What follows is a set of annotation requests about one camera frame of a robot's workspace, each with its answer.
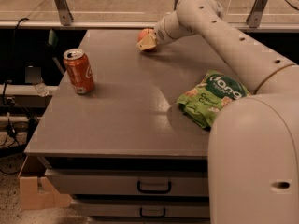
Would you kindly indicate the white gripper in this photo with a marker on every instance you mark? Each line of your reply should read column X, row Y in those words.
column 161, row 32

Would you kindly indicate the red apple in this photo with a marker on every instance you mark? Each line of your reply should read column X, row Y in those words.
column 146, row 39

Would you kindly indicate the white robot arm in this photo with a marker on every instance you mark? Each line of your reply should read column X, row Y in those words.
column 253, row 148

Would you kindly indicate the orange soda can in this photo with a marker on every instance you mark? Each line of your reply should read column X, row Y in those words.
column 79, row 70

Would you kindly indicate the green chip bag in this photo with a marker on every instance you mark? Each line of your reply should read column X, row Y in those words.
column 204, row 102

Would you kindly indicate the grey drawer cabinet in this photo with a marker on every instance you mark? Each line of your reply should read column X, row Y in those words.
column 96, row 147

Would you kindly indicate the cardboard box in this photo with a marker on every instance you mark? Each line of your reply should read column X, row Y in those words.
column 37, row 193

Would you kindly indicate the left metal railing bracket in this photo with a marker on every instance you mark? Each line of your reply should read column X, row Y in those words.
column 65, row 15

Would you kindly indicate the right metal railing bracket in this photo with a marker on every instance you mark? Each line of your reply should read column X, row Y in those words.
column 255, row 17

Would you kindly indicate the upper drawer black handle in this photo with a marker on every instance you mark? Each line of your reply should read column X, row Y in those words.
column 153, row 188

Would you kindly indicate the drawer black handle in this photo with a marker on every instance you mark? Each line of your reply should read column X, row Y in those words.
column 152, row 213
column 153, row 188

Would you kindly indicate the lower drawer black handle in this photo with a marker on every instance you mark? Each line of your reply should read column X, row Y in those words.
column 152, row 213

